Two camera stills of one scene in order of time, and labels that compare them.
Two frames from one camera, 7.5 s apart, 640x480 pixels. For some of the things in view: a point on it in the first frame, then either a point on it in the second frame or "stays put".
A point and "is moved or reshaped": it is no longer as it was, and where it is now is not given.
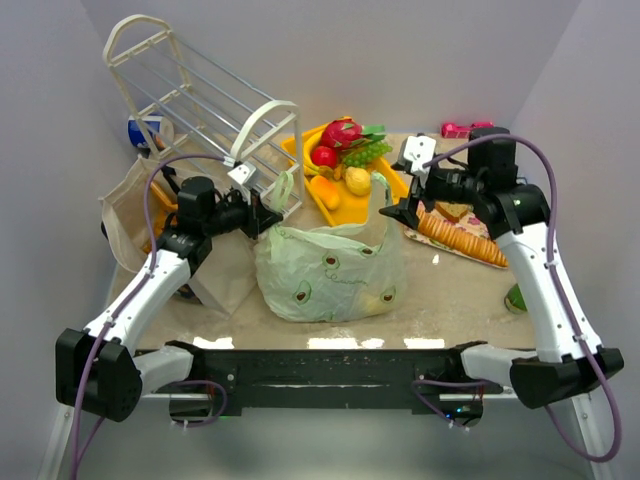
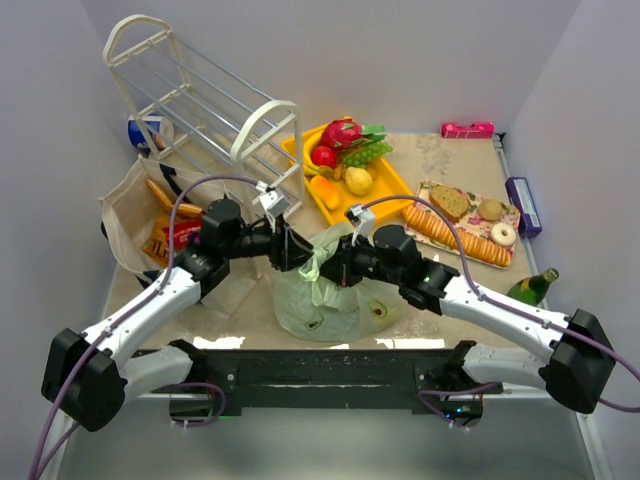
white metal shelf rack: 189,105 stays put
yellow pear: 357,180 stays put
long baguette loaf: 465,241 stays put
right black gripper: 413,203 → 338,265
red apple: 324,156 stays put
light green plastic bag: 331,273 is moved or reshaped
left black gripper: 255,218 → 289,245
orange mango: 326,192 stays put
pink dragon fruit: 346,133 stays put
